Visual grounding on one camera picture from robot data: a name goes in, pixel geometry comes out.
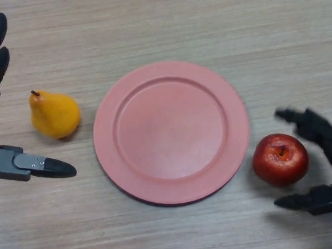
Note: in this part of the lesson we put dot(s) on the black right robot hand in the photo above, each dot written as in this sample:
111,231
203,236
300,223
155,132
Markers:
322,137

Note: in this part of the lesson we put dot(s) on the red apple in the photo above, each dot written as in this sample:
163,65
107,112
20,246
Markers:
281,159

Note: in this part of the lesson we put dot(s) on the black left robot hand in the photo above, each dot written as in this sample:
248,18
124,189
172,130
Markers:
5,162

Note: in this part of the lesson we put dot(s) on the yellow pear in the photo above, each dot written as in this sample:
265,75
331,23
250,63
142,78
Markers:
55,114

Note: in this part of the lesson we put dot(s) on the pink round plate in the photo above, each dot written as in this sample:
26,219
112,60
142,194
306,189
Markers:
171,133

